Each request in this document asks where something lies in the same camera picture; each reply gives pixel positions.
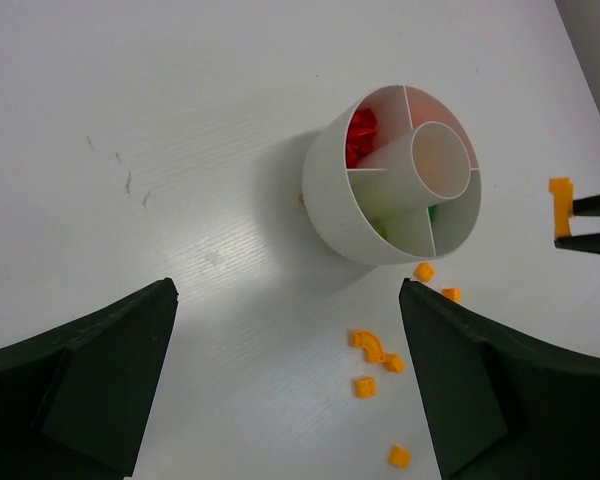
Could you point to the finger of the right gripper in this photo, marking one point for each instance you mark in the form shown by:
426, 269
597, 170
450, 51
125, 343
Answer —
589, 243
587, 207

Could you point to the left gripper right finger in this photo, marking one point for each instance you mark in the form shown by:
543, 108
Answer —
500, 404

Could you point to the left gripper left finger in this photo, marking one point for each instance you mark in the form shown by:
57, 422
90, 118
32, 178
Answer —
75, 400

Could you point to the red legos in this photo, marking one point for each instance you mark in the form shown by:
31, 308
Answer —
360, 136

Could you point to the orange arch lego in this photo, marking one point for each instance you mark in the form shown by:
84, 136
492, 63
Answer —
453, 293

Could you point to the dark green legos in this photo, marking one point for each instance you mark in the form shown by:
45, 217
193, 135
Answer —
432, 213

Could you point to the yellow orange lego group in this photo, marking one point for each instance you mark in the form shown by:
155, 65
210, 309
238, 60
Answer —
562, 190

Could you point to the yellow lego small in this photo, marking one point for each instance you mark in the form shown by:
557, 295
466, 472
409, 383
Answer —
399, 457

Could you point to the yellow orange lego cluster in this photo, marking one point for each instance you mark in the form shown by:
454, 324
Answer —
374, 352

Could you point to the small yellow lego brick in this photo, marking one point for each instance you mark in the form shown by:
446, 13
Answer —
424, 272

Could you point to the white round divided container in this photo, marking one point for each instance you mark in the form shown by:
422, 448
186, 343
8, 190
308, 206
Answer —
422, 156

